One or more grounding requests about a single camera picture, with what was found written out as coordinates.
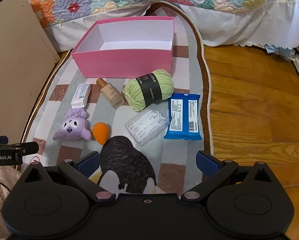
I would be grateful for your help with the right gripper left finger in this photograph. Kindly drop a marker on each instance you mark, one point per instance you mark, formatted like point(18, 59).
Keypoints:
point(78, 172)

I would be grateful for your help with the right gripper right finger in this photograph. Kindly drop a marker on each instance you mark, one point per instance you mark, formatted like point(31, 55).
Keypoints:
point(217, 173)

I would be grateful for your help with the orange makeup sponge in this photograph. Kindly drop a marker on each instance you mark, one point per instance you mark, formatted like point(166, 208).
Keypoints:
point(101, 132)

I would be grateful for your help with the purple plush toy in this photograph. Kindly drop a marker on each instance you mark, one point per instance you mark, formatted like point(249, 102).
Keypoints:
point(74, 126)

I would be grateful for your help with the blue wet wipes pack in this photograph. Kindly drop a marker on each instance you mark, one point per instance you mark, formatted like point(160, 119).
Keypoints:
point(183, 116)

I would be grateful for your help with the small white blue box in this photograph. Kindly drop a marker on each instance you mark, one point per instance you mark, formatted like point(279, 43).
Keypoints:
point(81, 95)

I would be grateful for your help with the clear floss pick box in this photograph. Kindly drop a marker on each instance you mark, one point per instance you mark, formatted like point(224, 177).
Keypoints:
point(146, 125)

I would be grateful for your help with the foundation bottle gold cap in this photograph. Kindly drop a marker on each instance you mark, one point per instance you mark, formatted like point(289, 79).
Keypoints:
point(111, 94)

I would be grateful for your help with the green yarn ball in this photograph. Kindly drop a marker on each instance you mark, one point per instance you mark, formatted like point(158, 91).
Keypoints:
point(145, 90)

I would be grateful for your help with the penguin pattern rug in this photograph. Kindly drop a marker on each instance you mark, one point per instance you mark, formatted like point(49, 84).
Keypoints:
point(173, 160)

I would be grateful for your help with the pink cardboard box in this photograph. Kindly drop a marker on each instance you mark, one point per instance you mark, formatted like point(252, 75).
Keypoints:
point(126, 47)

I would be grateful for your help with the papers under bed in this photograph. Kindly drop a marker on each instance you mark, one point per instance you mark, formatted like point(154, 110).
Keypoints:
point(291, 55)

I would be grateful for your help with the white bed skirt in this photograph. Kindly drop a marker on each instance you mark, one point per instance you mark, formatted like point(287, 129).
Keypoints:
point(275, 23)

